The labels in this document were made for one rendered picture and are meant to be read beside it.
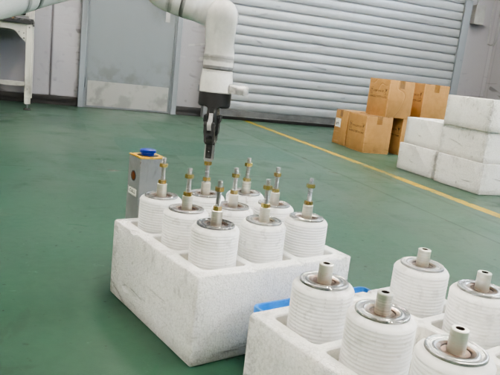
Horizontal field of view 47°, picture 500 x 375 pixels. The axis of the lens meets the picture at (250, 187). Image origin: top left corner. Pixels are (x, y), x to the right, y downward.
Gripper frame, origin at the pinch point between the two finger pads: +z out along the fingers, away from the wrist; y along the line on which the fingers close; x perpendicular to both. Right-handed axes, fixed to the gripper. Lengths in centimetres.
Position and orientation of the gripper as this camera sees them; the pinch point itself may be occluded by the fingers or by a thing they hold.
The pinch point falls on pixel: (209, 152)
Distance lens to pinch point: 136.7
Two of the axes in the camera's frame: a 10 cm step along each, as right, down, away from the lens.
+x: 9.9, 1.2, -0.3
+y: -0.6, 1.9, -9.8
